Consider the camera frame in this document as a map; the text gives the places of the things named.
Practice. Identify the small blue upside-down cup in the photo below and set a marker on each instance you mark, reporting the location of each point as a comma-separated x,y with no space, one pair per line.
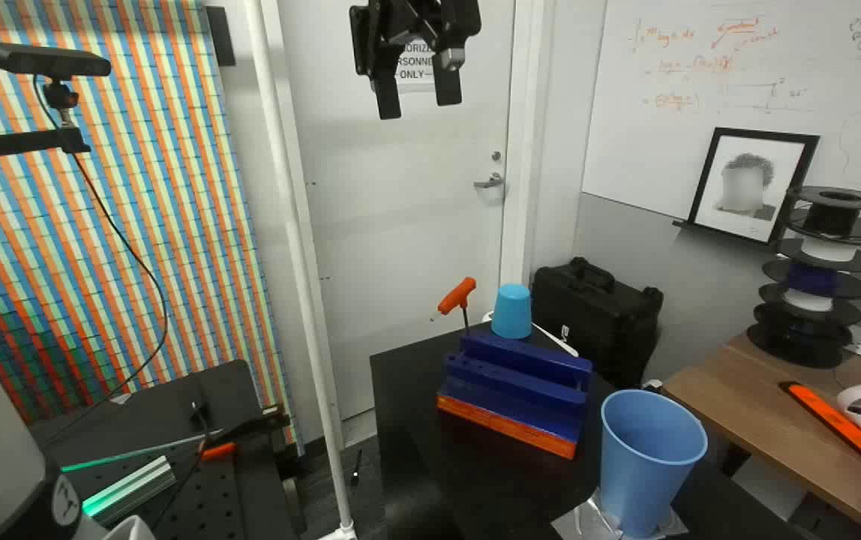
510,316

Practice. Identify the white support pole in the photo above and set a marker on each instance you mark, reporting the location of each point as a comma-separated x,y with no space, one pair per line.
299,231

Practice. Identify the wooden desk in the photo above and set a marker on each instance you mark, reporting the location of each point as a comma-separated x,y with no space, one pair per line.
735,392

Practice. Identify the black hard carrying case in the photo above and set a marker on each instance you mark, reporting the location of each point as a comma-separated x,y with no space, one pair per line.
604,320

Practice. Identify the black framed picture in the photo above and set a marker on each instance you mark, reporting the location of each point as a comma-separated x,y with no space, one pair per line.
749,177

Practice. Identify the large blue upright cup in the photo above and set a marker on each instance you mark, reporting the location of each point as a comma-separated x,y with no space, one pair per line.
649,450

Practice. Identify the black optical breadboard table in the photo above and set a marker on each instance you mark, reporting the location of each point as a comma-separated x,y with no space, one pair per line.
192,461

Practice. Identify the silver door handle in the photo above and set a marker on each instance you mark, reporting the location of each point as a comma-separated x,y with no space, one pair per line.
492,182

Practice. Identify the blue rack with orange base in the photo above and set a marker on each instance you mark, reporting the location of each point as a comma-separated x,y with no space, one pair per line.
524,392

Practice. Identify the stack of filament spools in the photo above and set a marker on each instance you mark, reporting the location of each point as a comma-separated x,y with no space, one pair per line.
808,303

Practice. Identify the black pedestal table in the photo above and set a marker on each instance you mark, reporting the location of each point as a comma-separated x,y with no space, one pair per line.
457,482

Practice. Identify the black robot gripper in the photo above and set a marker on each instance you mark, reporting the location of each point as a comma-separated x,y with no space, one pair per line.
382,25

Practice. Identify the orange utility knife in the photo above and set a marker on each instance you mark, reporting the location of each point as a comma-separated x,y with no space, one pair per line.
827,411

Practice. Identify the black camera on stand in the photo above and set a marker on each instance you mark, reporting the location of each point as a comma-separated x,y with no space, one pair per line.
53,62

